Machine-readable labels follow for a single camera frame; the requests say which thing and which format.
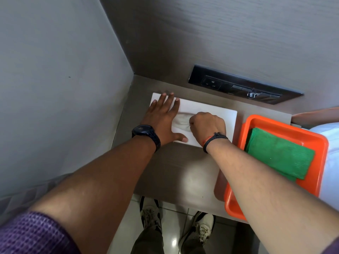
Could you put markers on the person's right shoe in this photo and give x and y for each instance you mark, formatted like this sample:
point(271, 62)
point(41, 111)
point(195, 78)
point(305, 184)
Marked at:
point(205, 227)

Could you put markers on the person's right forearm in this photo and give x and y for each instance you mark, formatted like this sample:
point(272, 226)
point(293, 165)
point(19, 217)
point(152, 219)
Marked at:
point(264, 198)

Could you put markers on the dark grey trousers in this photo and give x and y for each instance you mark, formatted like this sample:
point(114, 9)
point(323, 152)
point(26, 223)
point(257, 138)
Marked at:
point(147, 243)

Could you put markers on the orange plastic tray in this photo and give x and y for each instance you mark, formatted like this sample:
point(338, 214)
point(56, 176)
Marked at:
point(316, 171)

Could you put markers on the white tissue box cover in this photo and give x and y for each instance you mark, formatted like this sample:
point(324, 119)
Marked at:
point(212, 108)

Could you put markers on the grey curtain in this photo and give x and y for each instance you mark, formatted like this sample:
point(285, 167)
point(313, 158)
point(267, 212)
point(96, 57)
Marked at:
point(21, 198)

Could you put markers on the person's right hand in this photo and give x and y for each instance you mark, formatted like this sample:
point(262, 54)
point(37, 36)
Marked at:
point(209, 126)

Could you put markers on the stack of white tissues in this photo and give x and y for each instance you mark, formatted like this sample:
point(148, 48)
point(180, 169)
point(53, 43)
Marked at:
point(181, 124)

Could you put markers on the purple shirt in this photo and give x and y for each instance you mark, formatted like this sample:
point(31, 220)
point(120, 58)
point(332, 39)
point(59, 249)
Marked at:
point(34, 235)

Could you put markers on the dark wristwatch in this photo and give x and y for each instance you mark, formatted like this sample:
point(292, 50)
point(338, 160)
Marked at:
point(143, 130)

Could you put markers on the person's left hand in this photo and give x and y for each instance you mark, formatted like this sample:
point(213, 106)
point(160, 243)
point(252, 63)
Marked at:
point(161, 121)

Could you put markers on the black wall socket panel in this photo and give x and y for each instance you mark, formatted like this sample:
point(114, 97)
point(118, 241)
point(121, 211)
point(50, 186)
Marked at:
point(196, 76)

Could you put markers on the brown padded headboard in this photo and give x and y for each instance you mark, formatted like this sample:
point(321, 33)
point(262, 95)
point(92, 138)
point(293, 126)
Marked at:
point(317, 116)

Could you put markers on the person's left shoe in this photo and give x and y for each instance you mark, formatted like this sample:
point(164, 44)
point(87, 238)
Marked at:
point(149, 214)

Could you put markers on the person's left forearm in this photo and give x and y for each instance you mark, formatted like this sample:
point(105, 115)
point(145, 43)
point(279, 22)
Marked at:
point(100, 193)

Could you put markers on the green cleaning cloth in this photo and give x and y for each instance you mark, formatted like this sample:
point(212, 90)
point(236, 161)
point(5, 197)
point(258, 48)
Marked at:
point(278, 153)

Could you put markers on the person's shoe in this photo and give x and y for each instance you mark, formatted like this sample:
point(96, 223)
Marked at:
point(205, 227)
point(149, 214)

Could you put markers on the large white pillow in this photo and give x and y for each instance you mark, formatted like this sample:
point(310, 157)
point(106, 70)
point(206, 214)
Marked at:
point(332, 169)

